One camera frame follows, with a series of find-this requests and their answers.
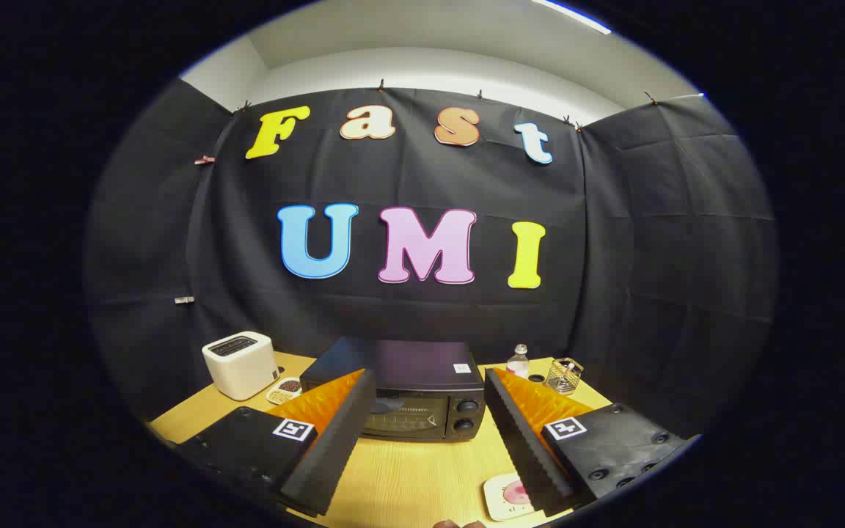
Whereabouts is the black toaster oven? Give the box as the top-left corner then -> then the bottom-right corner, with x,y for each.
299,337 -> 486,442

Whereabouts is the metal wire basket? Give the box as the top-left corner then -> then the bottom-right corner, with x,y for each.
544,357 -> 585,396

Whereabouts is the cream square cherry-print plate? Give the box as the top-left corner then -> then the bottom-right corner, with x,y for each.
483,472 -> 541,522

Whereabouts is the white pop-up toaster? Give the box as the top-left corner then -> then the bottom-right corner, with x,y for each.
202,331 -> 280,401

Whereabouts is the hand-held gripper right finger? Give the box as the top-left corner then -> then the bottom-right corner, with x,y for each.
484,367 -> 687,518

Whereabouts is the black backdrop cloth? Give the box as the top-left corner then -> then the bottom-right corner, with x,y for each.
85,77 -> 779,441

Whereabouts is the clear glass bottle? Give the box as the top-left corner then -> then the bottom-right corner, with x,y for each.
506,344 -> 531,380

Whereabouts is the small white divided snack dish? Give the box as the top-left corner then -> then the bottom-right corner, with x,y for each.
266,377 -> 303,406

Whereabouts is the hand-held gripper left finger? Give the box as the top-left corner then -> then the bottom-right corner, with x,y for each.
173,368 -> 378,518

